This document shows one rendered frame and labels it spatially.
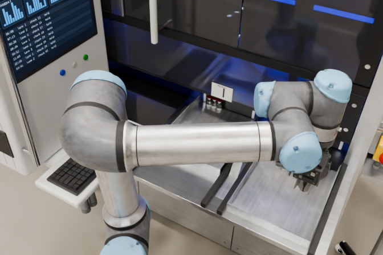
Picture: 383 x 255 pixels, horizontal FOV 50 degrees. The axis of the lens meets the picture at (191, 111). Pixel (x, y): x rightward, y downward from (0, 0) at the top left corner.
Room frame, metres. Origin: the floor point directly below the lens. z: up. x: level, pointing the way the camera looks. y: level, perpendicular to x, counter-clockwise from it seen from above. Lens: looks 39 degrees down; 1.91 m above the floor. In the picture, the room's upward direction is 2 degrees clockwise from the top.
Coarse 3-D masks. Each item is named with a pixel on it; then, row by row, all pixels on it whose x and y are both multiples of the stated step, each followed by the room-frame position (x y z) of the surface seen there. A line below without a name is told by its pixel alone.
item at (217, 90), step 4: (212, 84) 1.25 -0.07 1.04; (216, 84) 1.24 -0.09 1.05; (212, 88) 1.24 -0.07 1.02; (216, 88) 1.24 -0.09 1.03; (220, 88) 1.23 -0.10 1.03; (224, 88) 1.22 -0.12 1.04; (228, 88) 1.21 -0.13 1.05; (212, 92) 1.24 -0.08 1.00; (216, 92) 1.24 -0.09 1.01; (220, 92) 1.23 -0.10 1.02; (228, 92) 1.21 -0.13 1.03; (232, 92) 1.21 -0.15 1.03; (216, 96) 1.24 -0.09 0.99; (220, 96) 1.23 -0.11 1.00; (224, 96) 1.22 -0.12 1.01; (228, 96) 1.21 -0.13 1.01; (228, 100) 1.21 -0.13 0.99
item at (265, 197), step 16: (256, 176) 0.94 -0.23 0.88; (272, 176) 0.94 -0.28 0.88; (288, 176) 0.94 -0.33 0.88; (336, 176) 0.92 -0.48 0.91; (240, 192) 0.87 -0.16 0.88; (256, 192) 0.87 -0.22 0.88; (272, 192) 0.87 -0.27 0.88; (288, 192) 0.88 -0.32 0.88; (304, 192) 0.88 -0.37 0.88; (320, 192) 0.88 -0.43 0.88; (240, 208) 0.78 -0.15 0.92; (256, 208) 0.81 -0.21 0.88; (272, 208) 0.81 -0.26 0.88; (288, 208) 0.81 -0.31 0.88; (304, 208) 0.81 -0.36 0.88; (320, 208) 0.81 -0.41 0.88; (256, 224) 0.75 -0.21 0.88; (272, 224) 0.73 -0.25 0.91; (288, 224) 0.75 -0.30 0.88; (304, 224) 0.75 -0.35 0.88; (304, 240) 0.68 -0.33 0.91
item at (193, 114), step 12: (192, 108) 1.29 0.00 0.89; (204, 108) 1.30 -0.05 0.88; (216, 108) 1.30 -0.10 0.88; (180, 120) 1.21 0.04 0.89; (192, 120) 1.22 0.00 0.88; (204, 120) 1.23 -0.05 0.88; (216, 120) 1.23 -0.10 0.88; (228, 120) 1.23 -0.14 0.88; (240, 120) 1.23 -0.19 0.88; (252, 120) 1.24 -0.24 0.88; (204, 168) 0.96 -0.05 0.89; (216, 168) 0.94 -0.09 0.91
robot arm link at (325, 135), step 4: (316, 128) 0.67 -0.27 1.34; (336, 128) 0.67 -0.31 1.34; (340, 128) 0.68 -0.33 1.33; (316, 132) 0.67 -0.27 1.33; (320, 132) 0.66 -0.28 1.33; (324, 132) 0.66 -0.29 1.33; (328, 132) 0.66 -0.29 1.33; (332, 132) 0.67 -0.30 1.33; (336, 132) 0.68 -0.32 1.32; (320, 136) 0.66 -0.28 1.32; (324, 136) 0.66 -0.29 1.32; (328, 136) 0.66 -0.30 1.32; (332, 136) 0.67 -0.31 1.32; (320, 140) 0.66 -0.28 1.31; (324, 140) 0.66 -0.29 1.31; (328, 140) 0.66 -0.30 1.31; (332, 140) 0.67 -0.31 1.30
